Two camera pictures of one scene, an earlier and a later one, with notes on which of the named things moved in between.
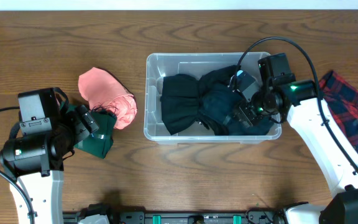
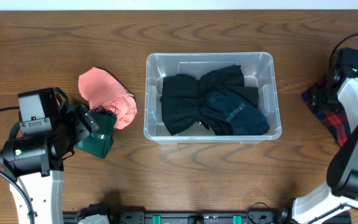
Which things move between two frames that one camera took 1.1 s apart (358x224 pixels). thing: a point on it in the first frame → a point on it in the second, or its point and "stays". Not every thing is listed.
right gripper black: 247,116 → 317,99
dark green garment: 97,144 stays
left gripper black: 80,130 stays
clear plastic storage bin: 159,65 stays
